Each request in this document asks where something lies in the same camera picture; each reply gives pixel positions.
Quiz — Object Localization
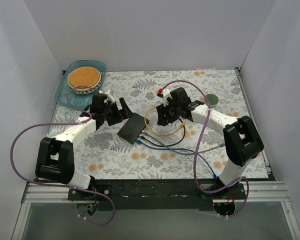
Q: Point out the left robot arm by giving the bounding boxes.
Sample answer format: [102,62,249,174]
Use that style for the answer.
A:
[35,93,134,200]

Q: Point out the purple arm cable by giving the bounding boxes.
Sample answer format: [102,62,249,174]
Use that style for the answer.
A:
[10,85,116,226]
[159,80,249,217]

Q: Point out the aluminium frame rail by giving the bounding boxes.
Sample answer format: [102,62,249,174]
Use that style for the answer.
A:
[12,179,300,240]

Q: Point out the black ethernet cable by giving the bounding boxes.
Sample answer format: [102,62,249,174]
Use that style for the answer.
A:
[140,127,186,148]

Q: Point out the blue ethernet cable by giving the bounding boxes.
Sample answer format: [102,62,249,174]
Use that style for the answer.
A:
[135,138,218,180]

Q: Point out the yellow ethernet cable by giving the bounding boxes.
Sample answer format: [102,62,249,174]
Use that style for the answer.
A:
[143,105,186,137]

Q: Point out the black network switch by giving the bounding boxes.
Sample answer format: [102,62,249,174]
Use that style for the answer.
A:
[117,113,146,145]

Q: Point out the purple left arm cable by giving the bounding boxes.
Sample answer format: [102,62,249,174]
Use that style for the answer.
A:
[10,85,116,226]

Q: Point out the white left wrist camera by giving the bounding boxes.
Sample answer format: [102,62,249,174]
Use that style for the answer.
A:
[105,89,116,103]

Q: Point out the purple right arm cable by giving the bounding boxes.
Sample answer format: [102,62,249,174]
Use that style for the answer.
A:
[159,80,249,217]

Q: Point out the grey ethernet cable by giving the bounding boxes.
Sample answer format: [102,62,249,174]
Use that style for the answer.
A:
[139,132,226,156]

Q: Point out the woven basket plate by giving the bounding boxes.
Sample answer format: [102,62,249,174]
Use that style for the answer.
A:
[67,66,102,95]

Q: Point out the teal plastic tray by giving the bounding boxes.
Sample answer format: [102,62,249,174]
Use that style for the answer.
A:
[54,60,108,110]

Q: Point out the floral table mat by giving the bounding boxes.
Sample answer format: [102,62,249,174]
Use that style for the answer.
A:
[38,69,271,180]

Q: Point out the green cup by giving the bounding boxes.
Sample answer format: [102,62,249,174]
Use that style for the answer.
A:
[204,93,219,110]

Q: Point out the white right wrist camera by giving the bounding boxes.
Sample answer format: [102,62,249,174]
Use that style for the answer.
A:
[157,88,171,106]

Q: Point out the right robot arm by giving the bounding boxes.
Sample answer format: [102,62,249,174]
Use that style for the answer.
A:
[156,87,264,199]

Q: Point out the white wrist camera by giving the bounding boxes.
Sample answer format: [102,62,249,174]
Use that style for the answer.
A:
[105,89,116,103]
[157,88,171,106]

